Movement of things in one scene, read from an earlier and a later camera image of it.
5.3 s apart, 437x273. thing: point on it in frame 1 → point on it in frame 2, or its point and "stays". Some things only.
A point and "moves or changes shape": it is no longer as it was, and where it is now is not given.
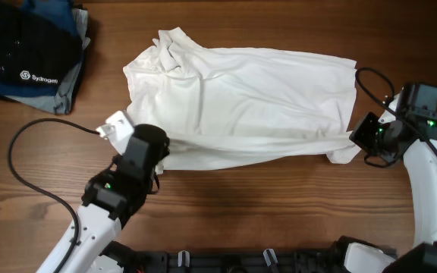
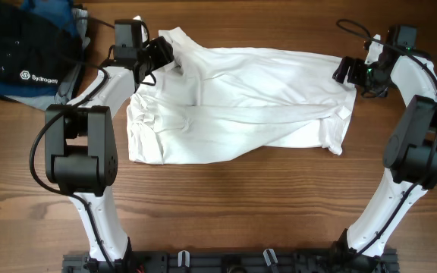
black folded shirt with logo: [27, 47] stays
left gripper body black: [165, 152] → [155, 55]
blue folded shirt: [60, 10] stays
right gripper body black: [374, 137] → [366, 76]
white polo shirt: [219, 106] moves or changes shape
